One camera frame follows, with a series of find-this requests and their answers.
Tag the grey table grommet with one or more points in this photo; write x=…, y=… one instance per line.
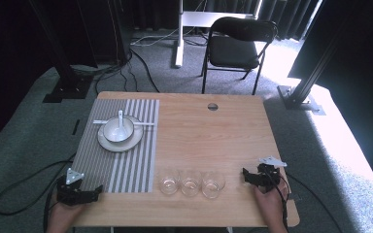
x=212, y=106

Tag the dark curtain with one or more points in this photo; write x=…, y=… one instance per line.
x=281, y=16

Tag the black strip on floor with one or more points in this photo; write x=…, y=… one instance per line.
x=75, y=127

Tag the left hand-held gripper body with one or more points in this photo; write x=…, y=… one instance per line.
x=69, y=194

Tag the person's left hand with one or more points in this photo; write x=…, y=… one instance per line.
x=63, y=216

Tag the white round plate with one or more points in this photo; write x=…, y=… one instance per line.
x=123, y=147

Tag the black metal stand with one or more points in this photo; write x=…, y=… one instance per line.
x=299, y=97
x=68, y=87

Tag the person's right hand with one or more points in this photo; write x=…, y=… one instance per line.
x=273, y=207

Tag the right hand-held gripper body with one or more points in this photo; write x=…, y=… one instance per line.
x=269, y=176

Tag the clear drinking glass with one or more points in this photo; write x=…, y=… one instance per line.
x=169, y=186
x=212, y=188
x=190, y=187

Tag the white bowl with dark rim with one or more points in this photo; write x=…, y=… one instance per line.
x=110, y=131

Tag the grey striped placemat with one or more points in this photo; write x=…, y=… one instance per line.
x=123, y=168

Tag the black folding chair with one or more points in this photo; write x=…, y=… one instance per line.
x=233, y=50

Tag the white chopstick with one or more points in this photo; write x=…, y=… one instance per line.
x=98, y=121

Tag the white ceramic spoon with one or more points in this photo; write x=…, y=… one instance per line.
x=120, y=127

